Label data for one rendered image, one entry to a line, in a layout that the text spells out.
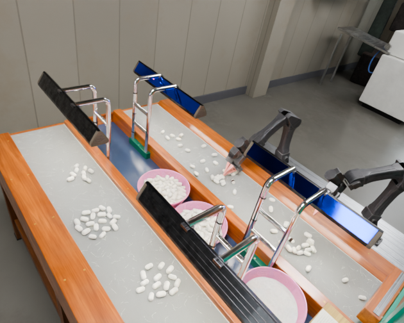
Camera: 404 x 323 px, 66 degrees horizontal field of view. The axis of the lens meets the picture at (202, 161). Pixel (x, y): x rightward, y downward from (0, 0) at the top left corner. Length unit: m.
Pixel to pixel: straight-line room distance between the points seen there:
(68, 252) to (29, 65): 1.91
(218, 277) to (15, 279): 1.57
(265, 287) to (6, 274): 1.56
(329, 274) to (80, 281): 1.01
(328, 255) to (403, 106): 4.01
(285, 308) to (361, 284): 0.39
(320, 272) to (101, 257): 0.92
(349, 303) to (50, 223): 1.26
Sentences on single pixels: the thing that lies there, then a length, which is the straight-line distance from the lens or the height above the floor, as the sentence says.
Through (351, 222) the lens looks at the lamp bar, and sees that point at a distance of 1.26.
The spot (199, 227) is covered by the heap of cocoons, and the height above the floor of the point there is 0.74.
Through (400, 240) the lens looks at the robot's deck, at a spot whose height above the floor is 0.67.
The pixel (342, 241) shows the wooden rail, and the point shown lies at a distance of 1.67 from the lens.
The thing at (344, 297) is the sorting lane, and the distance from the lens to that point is 1.50.
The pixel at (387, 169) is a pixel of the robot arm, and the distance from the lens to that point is 1.65.
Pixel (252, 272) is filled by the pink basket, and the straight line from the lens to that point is 1.36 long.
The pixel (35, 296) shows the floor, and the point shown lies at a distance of 2.17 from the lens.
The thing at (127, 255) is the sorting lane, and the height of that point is 0.74.
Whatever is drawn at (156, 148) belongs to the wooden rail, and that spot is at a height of 0.76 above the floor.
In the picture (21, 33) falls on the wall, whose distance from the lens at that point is 2.84.
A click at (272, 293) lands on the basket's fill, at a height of 0.73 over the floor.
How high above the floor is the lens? 1.83
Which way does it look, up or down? 37 degrees down
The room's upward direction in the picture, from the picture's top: 12 degrees clockwise
